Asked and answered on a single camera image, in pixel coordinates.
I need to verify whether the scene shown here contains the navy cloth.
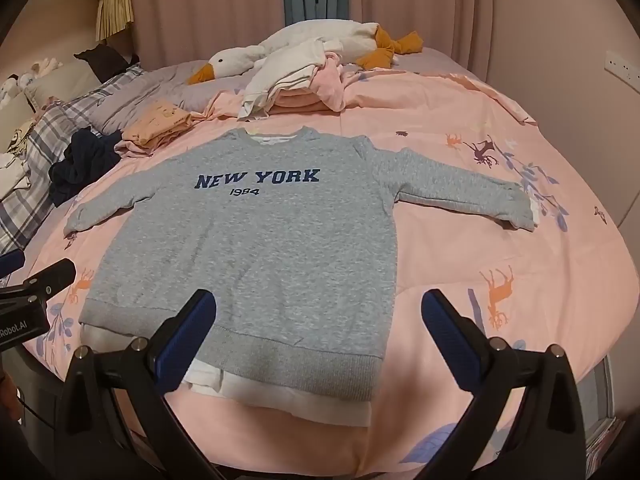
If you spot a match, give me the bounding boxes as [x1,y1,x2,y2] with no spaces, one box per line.
[48,127,123,206]

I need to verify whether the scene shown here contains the peach folded garment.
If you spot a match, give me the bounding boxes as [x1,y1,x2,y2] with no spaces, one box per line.
[270,87,326,113]

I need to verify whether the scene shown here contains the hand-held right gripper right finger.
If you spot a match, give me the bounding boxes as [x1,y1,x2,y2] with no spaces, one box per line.
[421,288,587,480]

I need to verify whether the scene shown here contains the pink printed duvet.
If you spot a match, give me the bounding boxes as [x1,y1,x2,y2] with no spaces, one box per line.
[20,67,626,480]

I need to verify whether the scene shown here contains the plaid pillow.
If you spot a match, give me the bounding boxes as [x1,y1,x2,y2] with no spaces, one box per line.
[0,62,146,256]

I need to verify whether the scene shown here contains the orange printed folded garment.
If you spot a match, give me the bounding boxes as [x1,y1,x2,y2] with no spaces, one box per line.
[115,100,193,158]

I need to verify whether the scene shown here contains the white goose plush toy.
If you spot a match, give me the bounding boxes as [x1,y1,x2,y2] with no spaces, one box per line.
[187,20,425,86]

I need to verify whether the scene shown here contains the grey bed sheet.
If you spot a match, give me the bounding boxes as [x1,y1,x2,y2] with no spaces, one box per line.
[90,47,466,133]

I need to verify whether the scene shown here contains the straw fringe hanging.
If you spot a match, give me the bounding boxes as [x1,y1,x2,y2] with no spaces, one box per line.
[95,0,135,42]

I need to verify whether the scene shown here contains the black cushion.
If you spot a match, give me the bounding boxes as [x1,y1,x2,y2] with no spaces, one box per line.
[74,44,140,83]

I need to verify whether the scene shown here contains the white folded clothes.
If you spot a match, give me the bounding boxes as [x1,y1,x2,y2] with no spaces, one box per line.
[0,152,32,197]

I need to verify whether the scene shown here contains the beige pillow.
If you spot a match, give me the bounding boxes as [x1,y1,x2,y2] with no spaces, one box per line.
[22,60,103,106]

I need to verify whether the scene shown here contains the grey sweatshirt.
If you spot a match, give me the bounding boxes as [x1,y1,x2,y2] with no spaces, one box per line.
[63,127,542,428]

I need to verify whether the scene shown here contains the white garment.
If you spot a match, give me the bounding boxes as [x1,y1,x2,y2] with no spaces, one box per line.
[239,40,346,121]

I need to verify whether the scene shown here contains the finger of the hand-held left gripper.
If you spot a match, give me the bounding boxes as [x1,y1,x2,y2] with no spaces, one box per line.
[0,249,26,277]
[0,258,77,306]

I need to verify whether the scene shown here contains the pink curtain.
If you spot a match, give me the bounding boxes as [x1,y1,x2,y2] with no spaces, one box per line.
[125,0,501,71]

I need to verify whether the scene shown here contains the small plush toys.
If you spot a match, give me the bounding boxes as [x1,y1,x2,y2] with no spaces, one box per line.
[0,57,63,106]

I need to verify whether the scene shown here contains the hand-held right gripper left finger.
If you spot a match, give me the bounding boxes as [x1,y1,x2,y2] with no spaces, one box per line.
[54,288,217,480]

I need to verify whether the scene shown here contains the white wall socket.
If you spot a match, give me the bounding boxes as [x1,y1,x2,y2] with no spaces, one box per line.
[604,50,640,82]

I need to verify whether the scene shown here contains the pink garment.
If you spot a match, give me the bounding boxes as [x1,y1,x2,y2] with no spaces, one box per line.
[312,52,353,111]

